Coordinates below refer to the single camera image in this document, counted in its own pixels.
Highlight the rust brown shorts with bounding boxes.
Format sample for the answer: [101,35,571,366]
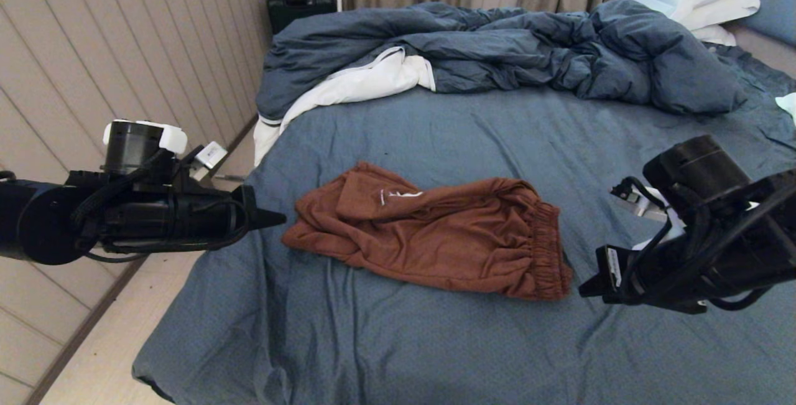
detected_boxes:
[281,162,574,301]

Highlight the white blanket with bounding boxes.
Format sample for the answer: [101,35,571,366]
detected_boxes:
[254,46,436,166]

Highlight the blue bed sheet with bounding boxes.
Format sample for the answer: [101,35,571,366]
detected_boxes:
[131,41,796,405]

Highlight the pale crumpled cloth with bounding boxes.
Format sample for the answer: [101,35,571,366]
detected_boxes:
[774,93,796,127]

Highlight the black suitcase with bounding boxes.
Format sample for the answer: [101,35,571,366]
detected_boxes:
[267,0,337,34]

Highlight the small white pillow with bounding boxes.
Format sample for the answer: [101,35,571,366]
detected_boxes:
[690,24,738,47]

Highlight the rumpled dark blue duvet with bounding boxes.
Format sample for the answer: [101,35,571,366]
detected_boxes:
[257,0,747,121]

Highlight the flat white pillow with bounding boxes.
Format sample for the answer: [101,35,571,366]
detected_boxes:
[678,0,761,31]

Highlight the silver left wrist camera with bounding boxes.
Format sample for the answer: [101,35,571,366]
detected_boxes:
[190,141,228,180]

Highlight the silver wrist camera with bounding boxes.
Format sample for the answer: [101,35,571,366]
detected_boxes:
[611,178,685,250]
[190,141,228,180]

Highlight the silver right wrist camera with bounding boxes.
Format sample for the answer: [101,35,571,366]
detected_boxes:
[611,178,685,250]

